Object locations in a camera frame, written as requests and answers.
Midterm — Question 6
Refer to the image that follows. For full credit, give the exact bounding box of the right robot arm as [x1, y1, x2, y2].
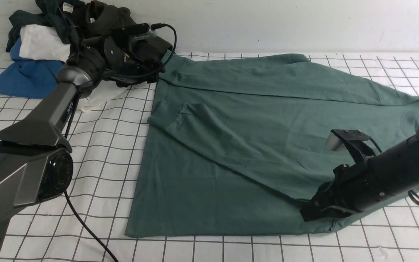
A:
[300, 128, 419, 222]

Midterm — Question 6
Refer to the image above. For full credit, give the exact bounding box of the white garment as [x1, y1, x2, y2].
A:
[18, 24, 125, 112]

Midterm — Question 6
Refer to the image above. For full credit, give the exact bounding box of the white grid-pattern table cloth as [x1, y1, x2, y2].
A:
[0, 53, 419, 262]

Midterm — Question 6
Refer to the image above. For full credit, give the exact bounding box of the blue garment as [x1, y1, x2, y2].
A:
[0, 39, 64, 99]

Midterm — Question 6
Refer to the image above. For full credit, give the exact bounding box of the green long-sleeved shirt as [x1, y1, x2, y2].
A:
[125, 54, 419, 238]

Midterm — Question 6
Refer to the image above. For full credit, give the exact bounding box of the dark olive garment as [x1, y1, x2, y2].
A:
[72, 0, 136, 38]

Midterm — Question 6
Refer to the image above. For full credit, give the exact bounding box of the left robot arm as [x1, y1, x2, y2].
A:
[0, 28, 166, 250]

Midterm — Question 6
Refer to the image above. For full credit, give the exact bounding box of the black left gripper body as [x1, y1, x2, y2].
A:
[103, 31, 173, 88]

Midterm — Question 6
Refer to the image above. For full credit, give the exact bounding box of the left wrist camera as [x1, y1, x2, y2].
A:
[122, 23, 157, 41]

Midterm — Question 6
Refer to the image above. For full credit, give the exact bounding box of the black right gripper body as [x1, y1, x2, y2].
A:
[300, 164, 375, 222]

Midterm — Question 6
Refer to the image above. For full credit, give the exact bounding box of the dark teal garment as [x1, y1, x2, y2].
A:
[5, 0, 85, 52]

